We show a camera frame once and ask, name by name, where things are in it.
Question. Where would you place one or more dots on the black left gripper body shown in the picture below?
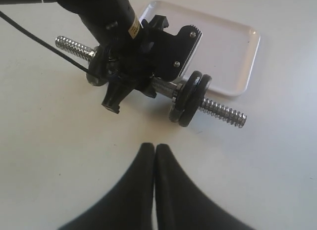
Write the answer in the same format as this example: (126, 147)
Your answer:
(129, 45)

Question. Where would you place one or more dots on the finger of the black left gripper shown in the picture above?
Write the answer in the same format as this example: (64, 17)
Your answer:
(116, 92)
(145, 86)

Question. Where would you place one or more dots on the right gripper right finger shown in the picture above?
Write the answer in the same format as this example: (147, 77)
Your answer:
(181, 205)

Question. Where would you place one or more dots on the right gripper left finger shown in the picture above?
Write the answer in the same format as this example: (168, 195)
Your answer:
(128, 205)

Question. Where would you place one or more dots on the chrome threaded dumbbell bar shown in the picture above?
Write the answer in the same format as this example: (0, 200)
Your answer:
(208, 106)

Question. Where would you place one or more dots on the black weight plate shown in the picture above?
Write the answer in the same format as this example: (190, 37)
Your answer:
(195, 100)
(98, 69)
(183, 95)

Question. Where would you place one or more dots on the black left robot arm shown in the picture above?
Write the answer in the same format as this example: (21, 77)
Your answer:
(91, 12)

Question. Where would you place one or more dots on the white rectangular tray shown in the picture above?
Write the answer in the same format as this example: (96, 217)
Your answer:
(227, 49)

